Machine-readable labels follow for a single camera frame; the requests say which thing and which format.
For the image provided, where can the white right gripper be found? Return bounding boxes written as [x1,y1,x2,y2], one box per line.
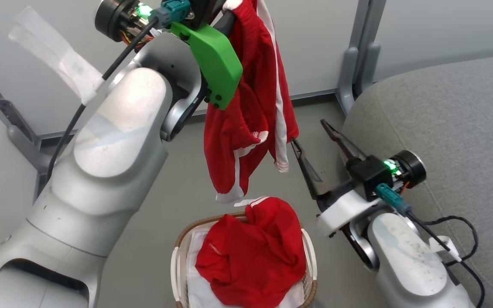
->
[291,119,384,238]

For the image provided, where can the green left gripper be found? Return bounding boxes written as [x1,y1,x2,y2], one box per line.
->
[169,11,244,110]

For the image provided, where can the red shorts with white stripes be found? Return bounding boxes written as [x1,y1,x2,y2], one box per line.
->
[204,0,299,204]

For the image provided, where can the red garment with white trim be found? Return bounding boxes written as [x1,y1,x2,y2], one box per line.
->
[195,197,307,308]

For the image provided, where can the white laundry basket brown rim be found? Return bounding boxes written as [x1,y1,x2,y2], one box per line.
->
[171,213,318,308]

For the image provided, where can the white cloth basket liner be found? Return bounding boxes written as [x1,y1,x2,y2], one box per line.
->
[186,226,308,308]

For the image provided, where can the grey fabric sofa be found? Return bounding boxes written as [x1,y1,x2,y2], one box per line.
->
[341,53,493,308]

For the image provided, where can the translucent white tape strip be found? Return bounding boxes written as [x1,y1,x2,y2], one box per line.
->
[9,6,104,106]

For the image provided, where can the grey partition bottom rail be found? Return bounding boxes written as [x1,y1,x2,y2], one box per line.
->
[37,88,338,142]

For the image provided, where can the grey double partition post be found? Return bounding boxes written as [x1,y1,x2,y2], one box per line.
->
[336,0,387,115]

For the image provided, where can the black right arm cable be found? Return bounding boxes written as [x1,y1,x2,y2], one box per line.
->
[376,183,487,308]

